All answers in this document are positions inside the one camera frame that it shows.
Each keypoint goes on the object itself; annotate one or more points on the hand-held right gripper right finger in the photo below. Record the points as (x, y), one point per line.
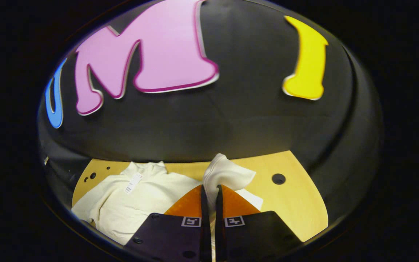
(219, 225)

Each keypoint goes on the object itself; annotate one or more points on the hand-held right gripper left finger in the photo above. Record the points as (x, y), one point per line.
(205, 225)

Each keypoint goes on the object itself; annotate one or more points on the white long-sleeved garment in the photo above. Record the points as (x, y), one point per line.
(151, 196)

